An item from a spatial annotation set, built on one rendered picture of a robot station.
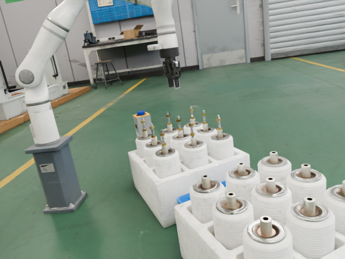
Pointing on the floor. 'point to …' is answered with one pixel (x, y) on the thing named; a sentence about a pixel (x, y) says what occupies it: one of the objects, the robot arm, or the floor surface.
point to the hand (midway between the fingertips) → (173, 84)
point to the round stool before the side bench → (104, 73)
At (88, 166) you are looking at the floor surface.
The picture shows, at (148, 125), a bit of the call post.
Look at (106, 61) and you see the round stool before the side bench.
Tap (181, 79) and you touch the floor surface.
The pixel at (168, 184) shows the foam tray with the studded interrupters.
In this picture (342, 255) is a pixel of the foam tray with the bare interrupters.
